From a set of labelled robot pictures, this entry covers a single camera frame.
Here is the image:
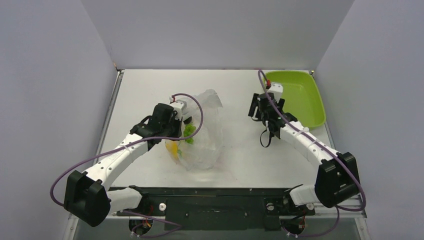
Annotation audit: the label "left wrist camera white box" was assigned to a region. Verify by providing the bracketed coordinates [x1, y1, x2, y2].
[169, 96, 187, 116]

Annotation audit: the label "green fake grapes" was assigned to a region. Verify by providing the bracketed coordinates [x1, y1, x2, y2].
[183, 123, 197, 145]

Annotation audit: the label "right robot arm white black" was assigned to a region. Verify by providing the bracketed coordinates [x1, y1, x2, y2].
[248, 93, 364, 214]

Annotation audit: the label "purple cable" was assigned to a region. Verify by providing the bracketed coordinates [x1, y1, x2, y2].
[257, 69, 367, 238]
[49, 93, 204, 238]

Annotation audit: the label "dark brown fake fruit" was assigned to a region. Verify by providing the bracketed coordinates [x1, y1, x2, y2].
[183, 116, 193, 125]

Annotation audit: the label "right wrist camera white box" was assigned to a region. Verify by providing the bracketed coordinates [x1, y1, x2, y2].
[265, 81, 284, 95]

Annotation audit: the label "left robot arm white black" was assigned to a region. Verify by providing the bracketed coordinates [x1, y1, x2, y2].
[63, 100, 187, 227]

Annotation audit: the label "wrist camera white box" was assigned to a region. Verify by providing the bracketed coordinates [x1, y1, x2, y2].
[265, 81, 284, 95]
[169, 96, 187, 116]

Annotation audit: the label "aluminium table rail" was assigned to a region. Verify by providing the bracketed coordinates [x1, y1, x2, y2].
[95, 69, 125, 155]

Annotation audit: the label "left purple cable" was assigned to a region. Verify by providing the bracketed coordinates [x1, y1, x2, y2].
[49, 93, 204, 238]

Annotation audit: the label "yellow fake fruit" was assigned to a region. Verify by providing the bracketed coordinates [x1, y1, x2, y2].
[165, 140, 180, 164]

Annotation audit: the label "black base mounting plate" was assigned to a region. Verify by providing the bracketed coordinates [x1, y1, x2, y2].
[133, 187, 315, 231]

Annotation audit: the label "green plastic tray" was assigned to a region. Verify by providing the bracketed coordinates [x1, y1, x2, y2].
[265, 70, 327, 129]

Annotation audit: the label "clear plastic bag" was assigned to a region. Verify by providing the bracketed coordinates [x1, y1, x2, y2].
[176, 89, 223, 171]

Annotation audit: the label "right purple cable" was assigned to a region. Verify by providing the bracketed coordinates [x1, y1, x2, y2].
[257, 69, 367, 238]

